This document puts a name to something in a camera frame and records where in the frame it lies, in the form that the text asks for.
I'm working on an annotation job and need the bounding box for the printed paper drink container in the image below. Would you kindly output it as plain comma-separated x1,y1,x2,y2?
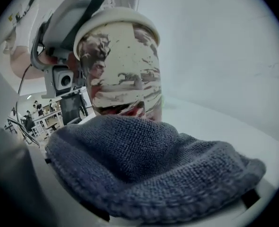
73,8,165,123

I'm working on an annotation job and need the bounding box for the black office chair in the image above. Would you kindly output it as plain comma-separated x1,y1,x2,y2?
60,94,88,125

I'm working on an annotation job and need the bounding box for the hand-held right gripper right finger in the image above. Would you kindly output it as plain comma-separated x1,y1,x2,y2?
231,177,276,223

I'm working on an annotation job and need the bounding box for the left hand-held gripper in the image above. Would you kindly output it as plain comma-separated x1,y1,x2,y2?
30,0,112,99

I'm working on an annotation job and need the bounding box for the white work table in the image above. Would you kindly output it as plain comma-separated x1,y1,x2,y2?
32,107,64,137

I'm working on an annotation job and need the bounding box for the black cable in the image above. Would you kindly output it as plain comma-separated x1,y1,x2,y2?
6,64,41,149

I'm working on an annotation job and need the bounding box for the person's left forearm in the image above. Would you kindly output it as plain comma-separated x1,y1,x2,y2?
10,45,46,80

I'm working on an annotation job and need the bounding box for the person's white shirt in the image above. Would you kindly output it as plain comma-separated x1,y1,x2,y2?
1,0,41,55

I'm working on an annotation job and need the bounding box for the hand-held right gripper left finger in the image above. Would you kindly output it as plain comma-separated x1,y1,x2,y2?
0,126,111,227

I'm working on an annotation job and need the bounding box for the blue-grey knitted cloth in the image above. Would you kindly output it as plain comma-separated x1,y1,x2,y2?
44,114,267,219

